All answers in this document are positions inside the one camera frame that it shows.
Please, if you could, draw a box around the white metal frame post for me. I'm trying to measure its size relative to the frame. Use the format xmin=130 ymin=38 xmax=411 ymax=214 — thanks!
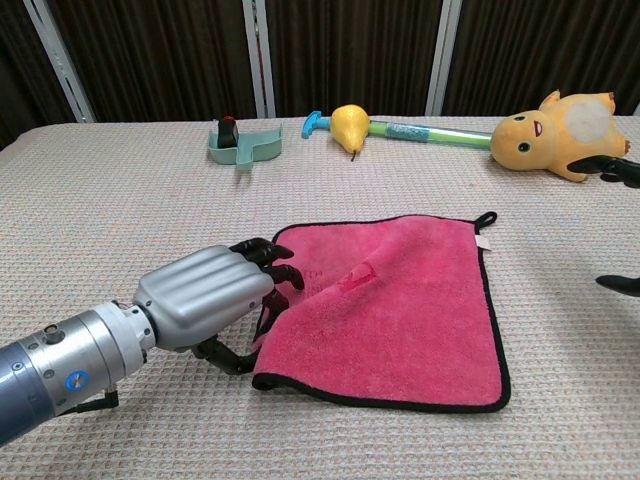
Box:
xmin=424 ymin=0 xmax=464 ymax=117
xmin=241 ymin=0 xmax=277 ymax=119
xmin=22 ymin=0 xmax=97 ymax=124

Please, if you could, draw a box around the green and blue toy pump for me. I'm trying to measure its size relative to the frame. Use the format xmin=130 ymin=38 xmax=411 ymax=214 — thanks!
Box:
xmin=300 ymin=110 xmax=496 ymax=151

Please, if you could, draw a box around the yellow plush toy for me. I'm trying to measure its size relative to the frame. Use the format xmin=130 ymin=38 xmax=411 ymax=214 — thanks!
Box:
xmin=488 ymin=89 xmax=630 ymax=183

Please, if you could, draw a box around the yellow pear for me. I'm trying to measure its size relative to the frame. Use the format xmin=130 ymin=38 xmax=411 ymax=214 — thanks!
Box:
xmin=330 ymin=103 xmax=371 ymax=163

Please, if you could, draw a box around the beige woven tablecloth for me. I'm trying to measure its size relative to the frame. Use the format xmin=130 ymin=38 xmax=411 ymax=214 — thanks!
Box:
xmin=0 ymin=115 xmax=640 ymax=480

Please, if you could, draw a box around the dark brown curtain panel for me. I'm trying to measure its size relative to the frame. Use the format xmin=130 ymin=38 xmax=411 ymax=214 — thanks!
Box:
xmin=442 ymin=0 xmax=640 ymax=117
xmin=47 ymin=0 xmax=259 ymax=124
xmin=0 ymin=0 xmax=81 ymax=151
xmin=264 ymin=0 xmax=444 ymax=119

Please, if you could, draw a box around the pink and grey cloth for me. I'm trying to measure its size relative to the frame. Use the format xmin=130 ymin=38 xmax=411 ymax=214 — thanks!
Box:
xmin=251 ymin=210 xmax=512 ymax=415

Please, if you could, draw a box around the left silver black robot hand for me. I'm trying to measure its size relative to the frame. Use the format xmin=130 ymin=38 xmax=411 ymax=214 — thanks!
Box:
xmin=132 ymin=237 xmax=306 ymax=375

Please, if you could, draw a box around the teal plastic dustpan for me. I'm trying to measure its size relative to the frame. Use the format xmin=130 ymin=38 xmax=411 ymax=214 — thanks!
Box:
xmin=207 ymin=123 xmax=285 ymax=172

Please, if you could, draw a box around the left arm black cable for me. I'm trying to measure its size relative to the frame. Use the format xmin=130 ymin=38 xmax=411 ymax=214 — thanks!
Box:
xmin=74 ymin=389 xmax=120 ymax=415

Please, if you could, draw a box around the black toy with red cap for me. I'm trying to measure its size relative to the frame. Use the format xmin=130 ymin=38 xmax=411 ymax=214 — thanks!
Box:
xmin=216 ymin=115 xmax=240 ymax=150

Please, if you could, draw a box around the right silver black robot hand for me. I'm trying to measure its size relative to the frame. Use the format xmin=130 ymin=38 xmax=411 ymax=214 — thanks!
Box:
xmin=569 ymin=155 xmax=640 ymax=299

